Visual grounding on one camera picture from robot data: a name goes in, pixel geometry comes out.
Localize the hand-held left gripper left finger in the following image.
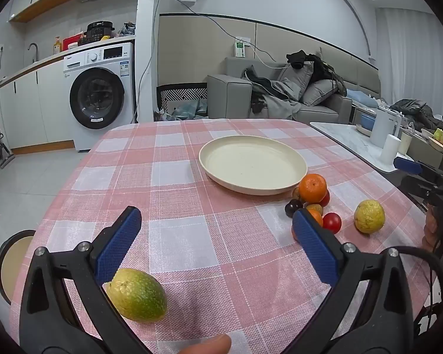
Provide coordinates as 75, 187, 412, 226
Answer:
19, 206, 152, 354

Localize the person's right hand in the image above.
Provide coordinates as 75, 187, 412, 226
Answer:
422, 206, 443, 250

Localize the white marble coffee table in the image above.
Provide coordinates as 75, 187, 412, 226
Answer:
309, 121, 418, 173

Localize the black bag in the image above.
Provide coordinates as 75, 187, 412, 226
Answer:
286, 50, 346, 94

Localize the white kitchen counter cabinet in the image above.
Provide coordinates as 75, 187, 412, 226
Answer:
0, 35, 137, 155

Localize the white kettle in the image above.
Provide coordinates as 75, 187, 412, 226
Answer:
369, 107, 403, 147

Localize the white wall device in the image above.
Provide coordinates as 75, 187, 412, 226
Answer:
234, 37, 252, 58

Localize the black cooker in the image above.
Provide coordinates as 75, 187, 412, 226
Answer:
79, 21, 115, 47

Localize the cream round plate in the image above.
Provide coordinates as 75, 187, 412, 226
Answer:
198, 136, 308, 196

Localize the orange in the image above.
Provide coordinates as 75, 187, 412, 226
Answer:
291, 208, 324, 242
299, 173, 328, 204

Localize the floor mop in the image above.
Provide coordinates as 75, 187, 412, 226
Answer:
0, 125, 15, 168

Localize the dark clothes pile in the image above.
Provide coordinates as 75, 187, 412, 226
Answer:
389, 99, 443, 130

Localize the black patterned chair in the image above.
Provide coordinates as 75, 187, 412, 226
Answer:
156, 82, 208, 119

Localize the pink checked tablecloth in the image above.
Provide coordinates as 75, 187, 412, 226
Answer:
9, 118, 431, 354

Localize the yellow lemon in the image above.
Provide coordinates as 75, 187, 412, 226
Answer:
354, 199, 386, 234

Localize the grey clothes heap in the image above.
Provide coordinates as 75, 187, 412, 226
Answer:
242, 65, 303, 119

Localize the person's left hand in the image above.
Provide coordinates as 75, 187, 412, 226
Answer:
179, 334, 232, 354

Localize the light blue cloth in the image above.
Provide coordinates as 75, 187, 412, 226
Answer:
345, 88, 377, 107

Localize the beige cup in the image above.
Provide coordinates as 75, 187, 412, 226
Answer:
398, 132, 413, 155

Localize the beige bowl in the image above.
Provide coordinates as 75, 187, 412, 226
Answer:
421, 128, 443, 152

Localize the white curtain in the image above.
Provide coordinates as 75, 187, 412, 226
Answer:
374, 7, 443, 115

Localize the teal bag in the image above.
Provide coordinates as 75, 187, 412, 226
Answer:
166, 99, 207, 120

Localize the grey sofa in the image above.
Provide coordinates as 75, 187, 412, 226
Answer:
207, 57, 355, 124

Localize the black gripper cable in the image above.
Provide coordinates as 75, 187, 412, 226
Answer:
391, 245, 443, 310

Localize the round wooden stool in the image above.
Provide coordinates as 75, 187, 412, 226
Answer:
0, 230, 37, 305

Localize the blue container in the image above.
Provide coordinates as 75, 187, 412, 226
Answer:
356, 112, 376, 133

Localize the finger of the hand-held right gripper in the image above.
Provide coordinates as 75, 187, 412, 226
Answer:
400, 174, 434, 203
393, 157, 434, 178

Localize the grey pillow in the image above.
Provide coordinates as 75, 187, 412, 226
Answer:
277, 61, 314, 93
299, 79, 340, 107

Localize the green-yellow lemon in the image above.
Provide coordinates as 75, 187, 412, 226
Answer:
105, 268, 168, 324

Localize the black wall cable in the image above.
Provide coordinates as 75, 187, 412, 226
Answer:
148, 0, 292, 69

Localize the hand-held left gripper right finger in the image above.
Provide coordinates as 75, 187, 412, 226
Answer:
284, 208, 416, 354

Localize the white washing machine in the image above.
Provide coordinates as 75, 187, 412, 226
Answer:
63, 42, 136, 152

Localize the red box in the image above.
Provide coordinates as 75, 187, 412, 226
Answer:
62, 34, 85, 51

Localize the white cup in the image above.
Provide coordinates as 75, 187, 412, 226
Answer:
378, 134, 402, 165

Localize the dark purple plum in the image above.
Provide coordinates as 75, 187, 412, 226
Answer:
284, 199, 303, 218

